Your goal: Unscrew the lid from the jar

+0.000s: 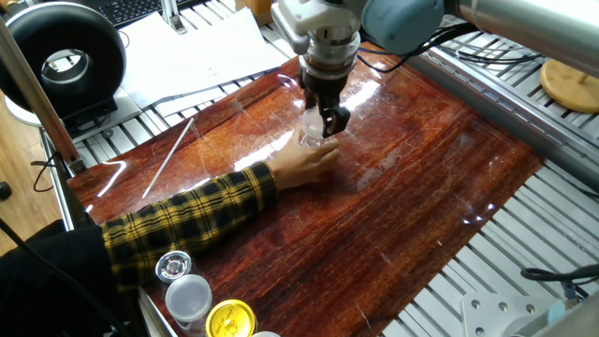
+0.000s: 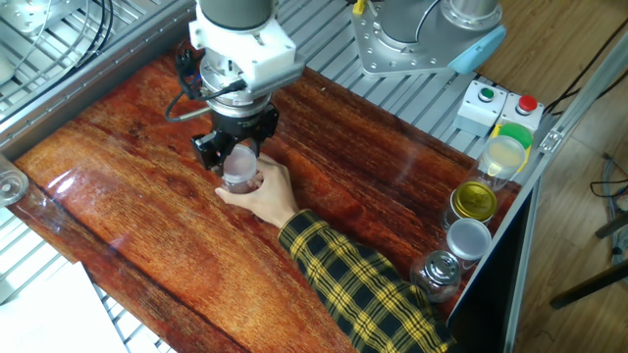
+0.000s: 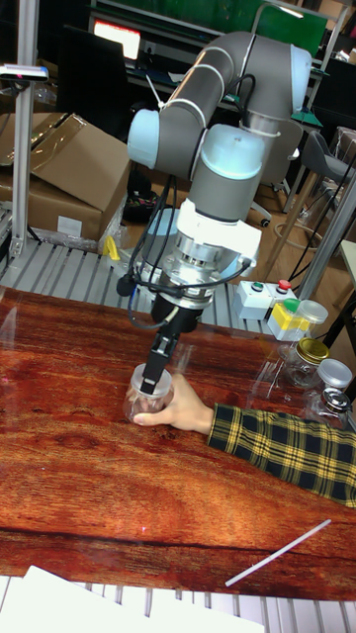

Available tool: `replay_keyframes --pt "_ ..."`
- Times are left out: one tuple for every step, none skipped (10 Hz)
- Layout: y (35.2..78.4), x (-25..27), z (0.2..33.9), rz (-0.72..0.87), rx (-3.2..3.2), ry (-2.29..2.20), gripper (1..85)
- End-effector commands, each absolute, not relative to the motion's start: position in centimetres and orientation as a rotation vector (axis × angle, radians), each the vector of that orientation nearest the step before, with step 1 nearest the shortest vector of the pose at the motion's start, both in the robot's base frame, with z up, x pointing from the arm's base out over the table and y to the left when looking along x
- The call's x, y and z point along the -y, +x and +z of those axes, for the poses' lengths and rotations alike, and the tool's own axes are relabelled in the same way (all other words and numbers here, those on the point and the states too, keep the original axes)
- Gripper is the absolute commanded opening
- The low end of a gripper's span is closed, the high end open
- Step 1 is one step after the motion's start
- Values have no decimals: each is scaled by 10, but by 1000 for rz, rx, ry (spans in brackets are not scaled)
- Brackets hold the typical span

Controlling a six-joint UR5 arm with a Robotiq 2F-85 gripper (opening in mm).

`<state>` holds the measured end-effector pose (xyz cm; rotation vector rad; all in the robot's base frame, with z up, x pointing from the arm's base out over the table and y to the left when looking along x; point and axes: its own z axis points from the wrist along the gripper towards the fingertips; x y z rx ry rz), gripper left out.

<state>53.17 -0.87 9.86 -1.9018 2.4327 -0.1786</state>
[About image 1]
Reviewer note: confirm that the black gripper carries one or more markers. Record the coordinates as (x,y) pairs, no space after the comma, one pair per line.
(325,89)

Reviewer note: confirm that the frosted white jar lid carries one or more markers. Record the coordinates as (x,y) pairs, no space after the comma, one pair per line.
(311,124)

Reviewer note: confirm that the small clear jar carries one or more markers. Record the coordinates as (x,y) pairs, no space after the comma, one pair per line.
(309,142)

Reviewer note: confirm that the yellow black plaid-sleeved forearm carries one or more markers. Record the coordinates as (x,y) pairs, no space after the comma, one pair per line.
(187,220)

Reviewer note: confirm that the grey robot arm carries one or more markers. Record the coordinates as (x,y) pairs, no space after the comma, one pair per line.
(402,23)

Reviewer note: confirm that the jar with silver lid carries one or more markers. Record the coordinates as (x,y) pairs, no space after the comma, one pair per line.
(173,266)

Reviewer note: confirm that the jar with gold lid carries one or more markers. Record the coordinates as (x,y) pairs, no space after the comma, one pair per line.
(230,320)

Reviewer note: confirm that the jar with frosted lid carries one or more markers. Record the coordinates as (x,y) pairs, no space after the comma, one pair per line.
(188,297)

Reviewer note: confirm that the bare person's hand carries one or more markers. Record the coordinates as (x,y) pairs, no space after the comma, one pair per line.
(299,164)

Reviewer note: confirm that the brown cardboard box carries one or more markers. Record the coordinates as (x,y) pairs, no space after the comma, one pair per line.
(255,9)

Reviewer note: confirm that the white paper sheet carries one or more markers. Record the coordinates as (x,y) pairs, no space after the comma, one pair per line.
(187,56)
(187,104)

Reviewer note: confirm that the thin white rod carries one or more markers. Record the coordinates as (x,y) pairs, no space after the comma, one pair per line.
(168,156)

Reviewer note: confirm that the white device base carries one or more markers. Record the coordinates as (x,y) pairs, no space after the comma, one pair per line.
(121,110)

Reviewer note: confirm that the black keyboard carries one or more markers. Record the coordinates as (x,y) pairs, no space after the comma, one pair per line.
(135,9)

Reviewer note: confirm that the round wooden stand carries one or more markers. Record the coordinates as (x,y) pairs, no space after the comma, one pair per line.
(568,91)

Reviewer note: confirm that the small black floor object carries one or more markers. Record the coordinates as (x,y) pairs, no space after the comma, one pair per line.
(4,191)

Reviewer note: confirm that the person's black garment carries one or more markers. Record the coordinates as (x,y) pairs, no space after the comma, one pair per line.
(47,290)

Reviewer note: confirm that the white wrist mount housing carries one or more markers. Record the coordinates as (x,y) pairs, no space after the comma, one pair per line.
(309,14)

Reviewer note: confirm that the aluminium bracket post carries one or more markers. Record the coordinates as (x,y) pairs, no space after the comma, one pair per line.
(173,16)

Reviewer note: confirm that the silver aluminium frame rail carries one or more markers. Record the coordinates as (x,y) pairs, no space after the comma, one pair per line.
(515,117)

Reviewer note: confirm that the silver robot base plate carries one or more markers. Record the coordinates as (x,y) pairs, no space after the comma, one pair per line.
(486,313)

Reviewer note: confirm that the aluminium frame strut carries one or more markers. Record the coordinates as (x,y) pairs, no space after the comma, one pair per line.
(42,98)

